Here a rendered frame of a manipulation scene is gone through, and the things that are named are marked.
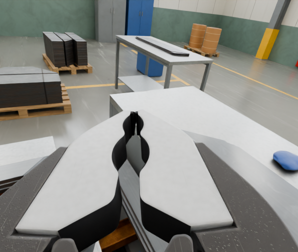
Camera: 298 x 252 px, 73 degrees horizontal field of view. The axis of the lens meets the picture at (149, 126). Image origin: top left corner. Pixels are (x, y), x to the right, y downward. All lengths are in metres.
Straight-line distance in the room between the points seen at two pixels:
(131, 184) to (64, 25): 7.95
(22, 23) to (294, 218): 8.39
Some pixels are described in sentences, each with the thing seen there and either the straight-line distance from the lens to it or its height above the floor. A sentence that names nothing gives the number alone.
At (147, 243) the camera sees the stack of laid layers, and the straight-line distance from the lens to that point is 0.76.
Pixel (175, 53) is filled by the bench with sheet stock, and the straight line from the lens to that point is 2.83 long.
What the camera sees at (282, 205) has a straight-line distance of 0.71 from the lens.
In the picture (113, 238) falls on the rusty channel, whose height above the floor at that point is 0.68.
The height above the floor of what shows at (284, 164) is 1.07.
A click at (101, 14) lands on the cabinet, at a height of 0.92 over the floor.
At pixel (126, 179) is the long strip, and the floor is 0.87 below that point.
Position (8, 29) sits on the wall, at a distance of 8.54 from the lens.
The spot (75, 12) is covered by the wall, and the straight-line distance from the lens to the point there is 8.56.
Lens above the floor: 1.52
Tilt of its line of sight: 32 degrees down
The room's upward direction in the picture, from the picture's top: 8 degrees clockwise
